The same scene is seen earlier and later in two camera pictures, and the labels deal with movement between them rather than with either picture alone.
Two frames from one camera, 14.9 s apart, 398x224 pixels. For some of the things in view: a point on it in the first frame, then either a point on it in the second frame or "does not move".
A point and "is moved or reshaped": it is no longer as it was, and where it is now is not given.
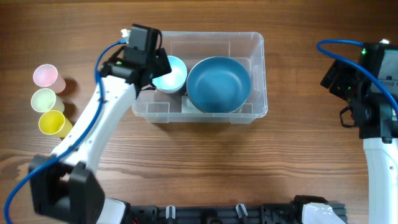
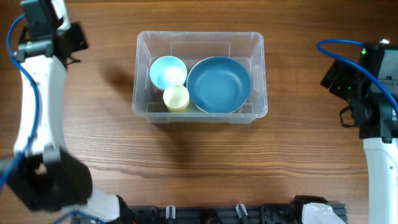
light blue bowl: [174, 81] does not move
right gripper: [337, 88] does not move
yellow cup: [51, 122] is moved or reshaped
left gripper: [163, 65] -> [82, 42]
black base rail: [146, 213] does not move
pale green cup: [45, 100] is moved or reshaped
